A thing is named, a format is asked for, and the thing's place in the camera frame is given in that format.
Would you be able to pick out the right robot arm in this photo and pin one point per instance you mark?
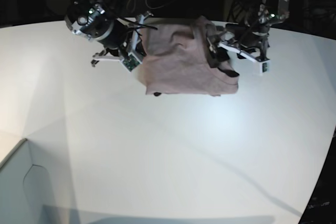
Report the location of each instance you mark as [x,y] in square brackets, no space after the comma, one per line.
[99,21]

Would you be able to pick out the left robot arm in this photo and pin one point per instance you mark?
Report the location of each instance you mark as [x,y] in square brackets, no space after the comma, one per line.
[256,13]

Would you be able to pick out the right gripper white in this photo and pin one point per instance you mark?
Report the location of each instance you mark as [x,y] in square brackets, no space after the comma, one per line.
[130,43]

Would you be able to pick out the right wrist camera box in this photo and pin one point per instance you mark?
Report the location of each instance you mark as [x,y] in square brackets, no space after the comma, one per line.
[130,63]

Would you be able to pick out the mauve pink t-shirt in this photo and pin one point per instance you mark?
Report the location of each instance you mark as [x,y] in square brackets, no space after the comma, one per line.
[178,60]

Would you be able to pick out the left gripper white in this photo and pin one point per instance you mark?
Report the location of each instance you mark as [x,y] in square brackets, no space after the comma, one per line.
[246,42]

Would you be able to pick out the white cardboard box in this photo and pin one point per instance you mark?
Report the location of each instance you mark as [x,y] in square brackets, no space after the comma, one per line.
[36,187]

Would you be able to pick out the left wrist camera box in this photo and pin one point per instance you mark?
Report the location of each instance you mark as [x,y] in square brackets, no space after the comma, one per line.
[263,67]

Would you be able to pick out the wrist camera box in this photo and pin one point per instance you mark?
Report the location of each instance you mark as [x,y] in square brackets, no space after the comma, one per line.
[263,67]
[130,63]

